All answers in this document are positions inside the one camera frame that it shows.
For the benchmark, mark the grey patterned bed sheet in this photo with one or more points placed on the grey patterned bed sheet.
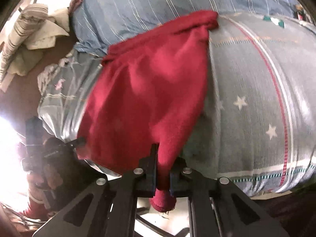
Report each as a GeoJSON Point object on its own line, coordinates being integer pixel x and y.
{"type": "Point", "coordinates": [257, 126]}

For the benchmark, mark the left hand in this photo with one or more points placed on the left hand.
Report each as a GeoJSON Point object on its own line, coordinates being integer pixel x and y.
{"type": "Point", "coordinates": [35, 208]}

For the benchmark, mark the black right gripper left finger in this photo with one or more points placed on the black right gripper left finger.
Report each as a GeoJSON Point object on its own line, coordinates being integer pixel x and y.
{"type": "Point", "coordinates": [88, 204]}

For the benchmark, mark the blue plaid pillow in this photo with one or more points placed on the blue plaid pillow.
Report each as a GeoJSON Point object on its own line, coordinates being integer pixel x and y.
{"type": "Point", "coordinates": [101, 23]}

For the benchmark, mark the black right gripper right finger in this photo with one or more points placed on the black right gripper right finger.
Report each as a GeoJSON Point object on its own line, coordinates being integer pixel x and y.
{"type": "Point", "coordinates": [219, 207]}

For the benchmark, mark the white striped cloth pile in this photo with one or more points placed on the white striped cloth pile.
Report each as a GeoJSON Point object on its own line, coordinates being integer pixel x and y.
{"type": "Point", "coordinates": [34, 30]}

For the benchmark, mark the red knit garment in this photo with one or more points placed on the red knit garment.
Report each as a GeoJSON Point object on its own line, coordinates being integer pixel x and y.
{"type": "Point", "coordinates": [151, 90]}

